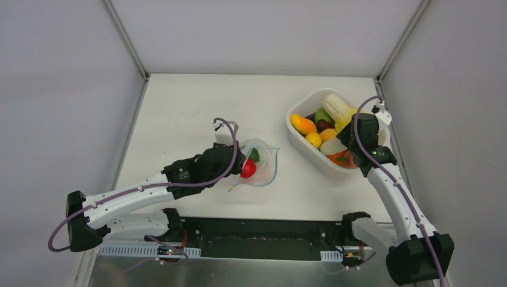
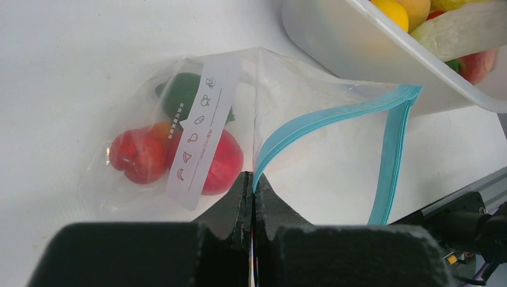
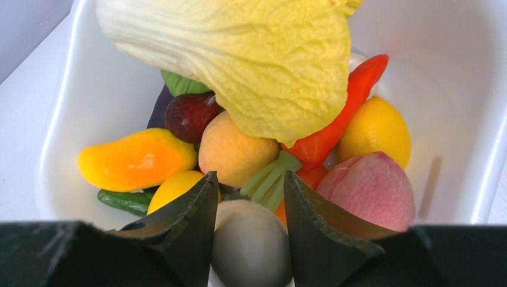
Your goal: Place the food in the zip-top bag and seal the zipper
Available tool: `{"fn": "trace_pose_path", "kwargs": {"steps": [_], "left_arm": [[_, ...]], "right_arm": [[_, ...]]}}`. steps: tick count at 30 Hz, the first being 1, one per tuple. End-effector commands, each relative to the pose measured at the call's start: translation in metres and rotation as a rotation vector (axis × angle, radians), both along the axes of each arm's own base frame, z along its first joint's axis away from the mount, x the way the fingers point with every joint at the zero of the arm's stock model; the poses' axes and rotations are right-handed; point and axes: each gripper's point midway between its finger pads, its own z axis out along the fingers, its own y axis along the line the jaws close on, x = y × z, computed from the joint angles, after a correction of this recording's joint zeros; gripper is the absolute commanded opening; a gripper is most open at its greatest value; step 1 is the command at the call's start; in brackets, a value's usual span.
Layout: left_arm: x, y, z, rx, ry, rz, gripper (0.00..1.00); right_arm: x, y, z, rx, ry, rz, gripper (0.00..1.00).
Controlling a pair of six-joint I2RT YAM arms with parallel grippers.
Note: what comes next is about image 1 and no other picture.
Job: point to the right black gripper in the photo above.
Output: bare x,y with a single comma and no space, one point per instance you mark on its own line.
355,140

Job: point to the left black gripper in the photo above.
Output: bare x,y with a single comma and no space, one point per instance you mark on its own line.
236,159

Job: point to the red apple toy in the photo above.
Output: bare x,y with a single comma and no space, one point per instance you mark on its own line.
249,169

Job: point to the dark green avocado toy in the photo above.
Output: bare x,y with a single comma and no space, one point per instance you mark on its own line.
254,155

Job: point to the clear zip top bag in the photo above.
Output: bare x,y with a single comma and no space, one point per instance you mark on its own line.
267,168

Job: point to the yellow orange mango toy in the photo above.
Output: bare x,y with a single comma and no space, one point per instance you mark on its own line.
302,125

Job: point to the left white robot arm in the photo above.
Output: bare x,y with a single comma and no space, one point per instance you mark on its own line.
92,219

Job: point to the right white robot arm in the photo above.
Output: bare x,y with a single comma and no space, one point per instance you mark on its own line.
417,252

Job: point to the yellow napa cabbage toy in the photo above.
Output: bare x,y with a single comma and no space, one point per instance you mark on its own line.
339,110

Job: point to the small orange tangerine toy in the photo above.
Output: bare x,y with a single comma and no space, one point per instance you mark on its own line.
328,134

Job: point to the pink peach toy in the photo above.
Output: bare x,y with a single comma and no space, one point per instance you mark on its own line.
350,164

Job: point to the dark purple plum toy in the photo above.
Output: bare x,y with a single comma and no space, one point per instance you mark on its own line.
322,125

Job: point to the light green fruit toy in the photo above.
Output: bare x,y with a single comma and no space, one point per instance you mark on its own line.
321,114

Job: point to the purple eggplant toy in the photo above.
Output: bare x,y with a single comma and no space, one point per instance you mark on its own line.
311,117

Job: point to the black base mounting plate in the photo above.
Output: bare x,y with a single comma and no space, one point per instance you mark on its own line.
256,238

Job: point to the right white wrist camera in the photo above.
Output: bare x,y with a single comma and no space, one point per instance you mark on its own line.
382,115

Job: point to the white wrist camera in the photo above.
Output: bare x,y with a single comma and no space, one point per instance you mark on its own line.
222,133
382,115

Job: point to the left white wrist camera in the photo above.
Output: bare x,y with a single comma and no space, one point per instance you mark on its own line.
222,133

